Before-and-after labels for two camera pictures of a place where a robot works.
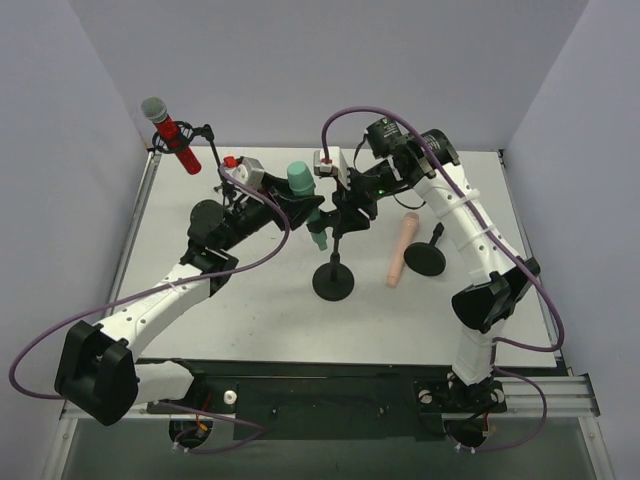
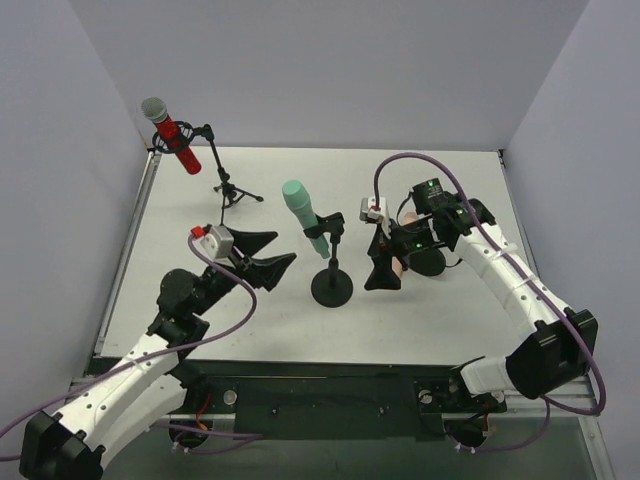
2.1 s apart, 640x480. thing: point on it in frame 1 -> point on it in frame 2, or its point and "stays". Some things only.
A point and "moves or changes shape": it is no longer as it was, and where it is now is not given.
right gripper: (347, 206) -> (382, 246)
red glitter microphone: (156, 110) stays
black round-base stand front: (427, 258) stays
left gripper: (292, 205) -> (240, 257)
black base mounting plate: (277, 400) stays
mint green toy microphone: (302, 183) moves or changes shape
